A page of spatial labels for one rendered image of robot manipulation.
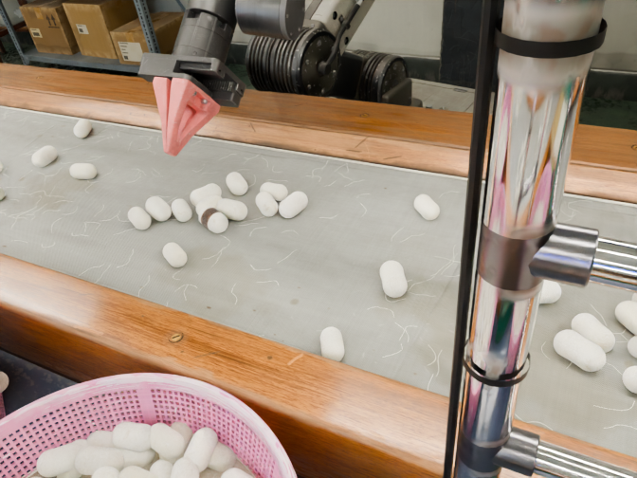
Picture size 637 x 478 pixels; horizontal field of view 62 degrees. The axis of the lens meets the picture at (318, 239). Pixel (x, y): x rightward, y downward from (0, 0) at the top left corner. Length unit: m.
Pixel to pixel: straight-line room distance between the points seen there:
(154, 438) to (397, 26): 2.47
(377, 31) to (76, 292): 2.39
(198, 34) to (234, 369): 0.36
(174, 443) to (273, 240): 0.23
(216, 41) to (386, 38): 2.18
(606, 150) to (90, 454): 0.57
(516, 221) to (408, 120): 0.53
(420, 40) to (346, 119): 2.02
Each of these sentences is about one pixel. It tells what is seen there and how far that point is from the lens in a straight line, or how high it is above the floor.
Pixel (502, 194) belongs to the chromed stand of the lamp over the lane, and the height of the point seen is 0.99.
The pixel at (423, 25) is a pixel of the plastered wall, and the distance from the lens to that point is 2.69.
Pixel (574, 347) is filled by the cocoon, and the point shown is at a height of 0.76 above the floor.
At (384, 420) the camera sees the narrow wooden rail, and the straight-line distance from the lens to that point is 0.37.
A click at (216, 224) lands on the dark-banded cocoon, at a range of 0.57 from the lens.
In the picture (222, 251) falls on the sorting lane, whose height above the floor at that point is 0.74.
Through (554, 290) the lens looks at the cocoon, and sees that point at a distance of 0.48.
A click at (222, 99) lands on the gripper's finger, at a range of 0.62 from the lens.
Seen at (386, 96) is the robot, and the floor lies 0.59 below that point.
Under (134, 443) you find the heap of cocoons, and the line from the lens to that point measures 0.43.
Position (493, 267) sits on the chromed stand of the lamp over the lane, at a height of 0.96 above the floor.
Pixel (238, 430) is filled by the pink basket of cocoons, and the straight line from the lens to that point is 0.40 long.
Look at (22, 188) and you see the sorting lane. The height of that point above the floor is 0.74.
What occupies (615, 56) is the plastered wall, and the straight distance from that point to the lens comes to 2.60.
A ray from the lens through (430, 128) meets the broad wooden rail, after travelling 0.68.
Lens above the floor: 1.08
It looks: 38 degrees down
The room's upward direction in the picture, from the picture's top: 8 degrees counter-clockwise
